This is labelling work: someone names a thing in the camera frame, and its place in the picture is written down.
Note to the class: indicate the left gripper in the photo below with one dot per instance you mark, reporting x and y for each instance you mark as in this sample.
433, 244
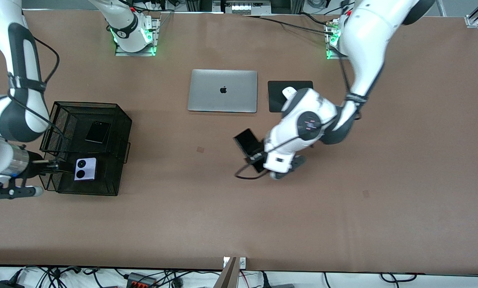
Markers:
258, 159

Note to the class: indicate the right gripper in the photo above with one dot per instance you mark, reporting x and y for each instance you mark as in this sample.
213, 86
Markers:
34, 168

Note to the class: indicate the black slab smartphone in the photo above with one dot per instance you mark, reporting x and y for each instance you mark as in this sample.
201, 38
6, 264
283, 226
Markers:
246, 140

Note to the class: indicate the lavender flip phone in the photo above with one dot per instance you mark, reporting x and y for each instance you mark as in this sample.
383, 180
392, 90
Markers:
80, 170

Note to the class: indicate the black flip phone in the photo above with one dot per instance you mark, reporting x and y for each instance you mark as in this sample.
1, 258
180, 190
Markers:
97, 132

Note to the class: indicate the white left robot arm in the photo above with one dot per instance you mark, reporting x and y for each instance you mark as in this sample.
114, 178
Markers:
366, 36

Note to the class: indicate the black mouse pad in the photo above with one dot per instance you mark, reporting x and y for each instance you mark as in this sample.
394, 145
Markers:
274, 100

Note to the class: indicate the white computer mouse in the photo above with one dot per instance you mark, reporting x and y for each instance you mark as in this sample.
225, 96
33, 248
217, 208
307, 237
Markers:
288, 90

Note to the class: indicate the silver laptop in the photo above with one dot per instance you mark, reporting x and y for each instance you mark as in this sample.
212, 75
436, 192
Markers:
206, 92

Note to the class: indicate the grey slanted beam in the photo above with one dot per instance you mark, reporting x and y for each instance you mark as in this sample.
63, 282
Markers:
227, 276

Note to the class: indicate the black orange power strip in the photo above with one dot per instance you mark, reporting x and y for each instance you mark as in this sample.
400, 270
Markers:
140, 282

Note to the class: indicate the white socket strip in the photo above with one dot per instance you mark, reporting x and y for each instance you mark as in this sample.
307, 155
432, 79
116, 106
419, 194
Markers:
246, 8

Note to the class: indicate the white clamp bracket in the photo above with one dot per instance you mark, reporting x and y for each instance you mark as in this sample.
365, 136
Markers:
242, 262

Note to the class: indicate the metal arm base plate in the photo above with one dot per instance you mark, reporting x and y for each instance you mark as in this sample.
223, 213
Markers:
334, 57
134, 53

